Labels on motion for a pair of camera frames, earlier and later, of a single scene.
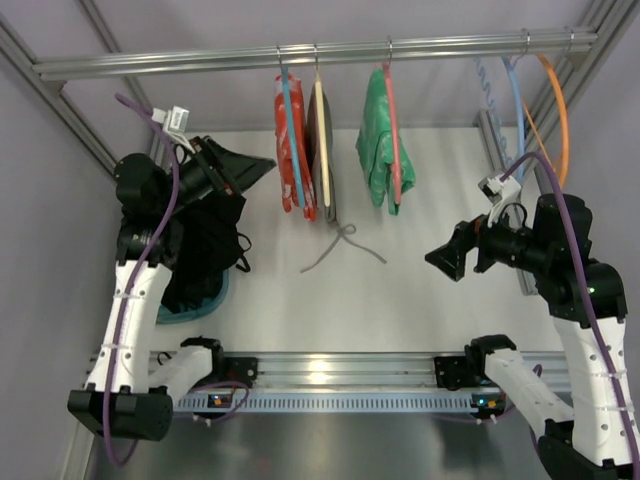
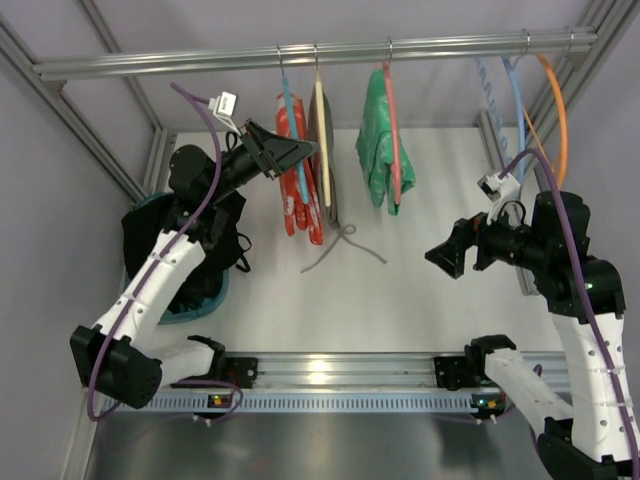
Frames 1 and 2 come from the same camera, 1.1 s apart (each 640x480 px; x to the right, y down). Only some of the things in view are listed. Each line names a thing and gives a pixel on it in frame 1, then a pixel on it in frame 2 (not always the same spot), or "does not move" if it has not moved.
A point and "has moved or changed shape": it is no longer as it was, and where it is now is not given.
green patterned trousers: (374, 149) does not move
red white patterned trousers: (284, 145) has moved or changed shape
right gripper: (480, 248) does not move
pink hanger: (388, 66) does not move
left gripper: (220, 178) -> (258, 153)
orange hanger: (557, 177) does not move
